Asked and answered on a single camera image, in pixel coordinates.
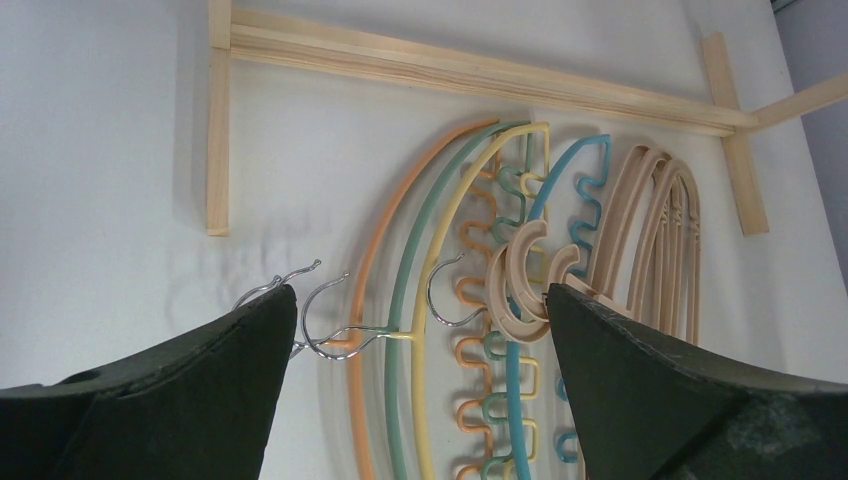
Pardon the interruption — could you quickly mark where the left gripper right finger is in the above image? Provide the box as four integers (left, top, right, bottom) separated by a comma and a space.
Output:
547, 284, 847, 479

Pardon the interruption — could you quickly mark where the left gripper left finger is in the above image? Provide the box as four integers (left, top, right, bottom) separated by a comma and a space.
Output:
1, 285, 297, 479

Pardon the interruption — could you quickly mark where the beige plastic hanger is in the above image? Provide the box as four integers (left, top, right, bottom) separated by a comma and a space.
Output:
505, 219, 548, 323
484, 245, 550, 344
589, 145, 683, 326
627, 159, 701, 345

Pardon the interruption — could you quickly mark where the wooden clothes rack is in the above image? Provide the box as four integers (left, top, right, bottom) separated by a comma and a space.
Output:
205, 1, 847, 236

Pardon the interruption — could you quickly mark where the blue wire hanger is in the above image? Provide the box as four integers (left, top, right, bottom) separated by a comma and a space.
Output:
426, 134, 612, 479

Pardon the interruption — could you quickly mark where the orange wire hanger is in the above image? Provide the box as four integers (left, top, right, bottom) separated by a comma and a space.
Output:
231, 119, 501, 480

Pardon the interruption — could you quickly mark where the green wire hanger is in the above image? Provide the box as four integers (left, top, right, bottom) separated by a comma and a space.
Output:
291, 120, 538, 480

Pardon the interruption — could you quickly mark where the yellow wire hanger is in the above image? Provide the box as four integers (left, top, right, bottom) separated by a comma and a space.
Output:
301, 121, 551, 480

